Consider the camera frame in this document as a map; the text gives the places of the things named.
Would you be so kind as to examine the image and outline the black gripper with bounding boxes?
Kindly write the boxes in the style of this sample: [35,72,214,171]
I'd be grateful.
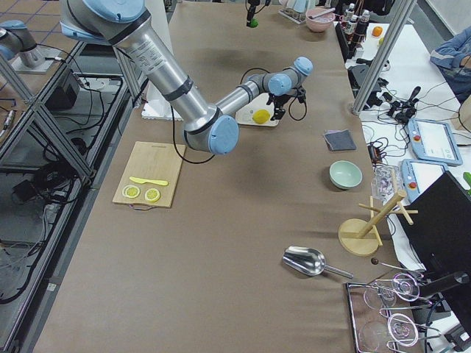
[246,4,298,121]

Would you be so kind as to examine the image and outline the green lime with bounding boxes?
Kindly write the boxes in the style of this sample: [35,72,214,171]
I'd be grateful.
[247,18,258,28]

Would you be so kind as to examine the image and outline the yellow lemon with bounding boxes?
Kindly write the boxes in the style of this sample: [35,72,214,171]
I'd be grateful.
[252,110,271,124]

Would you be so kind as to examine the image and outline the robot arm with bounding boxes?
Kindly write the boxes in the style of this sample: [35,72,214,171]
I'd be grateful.
[60,1,314,154]

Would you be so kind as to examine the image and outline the cream rabbit tray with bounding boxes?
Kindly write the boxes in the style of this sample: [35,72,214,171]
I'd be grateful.
[235,93,279,127]

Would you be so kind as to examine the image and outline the pink bowl with ice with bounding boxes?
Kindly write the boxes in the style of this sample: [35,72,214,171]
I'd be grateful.
[305,8,336,33]

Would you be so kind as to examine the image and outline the metal tongs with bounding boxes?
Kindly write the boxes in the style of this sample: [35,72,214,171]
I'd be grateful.
[308,10,332,20]

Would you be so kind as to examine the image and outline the grey folded cloth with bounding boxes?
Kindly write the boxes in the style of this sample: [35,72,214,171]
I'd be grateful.
[323,129,357,151]

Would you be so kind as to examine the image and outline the mint green bowl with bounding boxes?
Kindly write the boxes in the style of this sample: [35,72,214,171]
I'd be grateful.
[329,160,363,190]

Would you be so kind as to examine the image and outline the wooden cutting board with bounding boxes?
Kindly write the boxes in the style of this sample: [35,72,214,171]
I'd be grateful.
[113,141,185,209]

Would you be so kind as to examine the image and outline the yellow plastic knife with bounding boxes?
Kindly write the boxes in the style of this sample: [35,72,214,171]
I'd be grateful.
[129,176,169,186]

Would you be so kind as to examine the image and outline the lemon slice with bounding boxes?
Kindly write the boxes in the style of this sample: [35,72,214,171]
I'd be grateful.
[144,188,161,203]
[121,185,141,199]

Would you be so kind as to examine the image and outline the blue teach pendant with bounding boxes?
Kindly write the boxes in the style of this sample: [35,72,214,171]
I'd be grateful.
[407,118,463,166]
[401,159,448,199]

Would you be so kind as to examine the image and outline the wooden mug tree stand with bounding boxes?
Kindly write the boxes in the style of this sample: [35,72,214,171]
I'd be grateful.
[338,190,419,257]

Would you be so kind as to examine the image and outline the metal scoop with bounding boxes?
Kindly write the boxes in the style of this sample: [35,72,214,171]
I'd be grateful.
[283,246,354,279]

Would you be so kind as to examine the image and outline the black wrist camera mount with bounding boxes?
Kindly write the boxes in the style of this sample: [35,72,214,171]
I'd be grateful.
[296,86,306,104]

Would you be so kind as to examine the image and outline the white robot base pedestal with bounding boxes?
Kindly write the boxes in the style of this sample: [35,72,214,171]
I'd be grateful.
[141,0,185,122]

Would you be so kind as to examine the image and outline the aluminium frame post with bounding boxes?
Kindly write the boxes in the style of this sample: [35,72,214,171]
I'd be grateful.
[352,0,417,115]

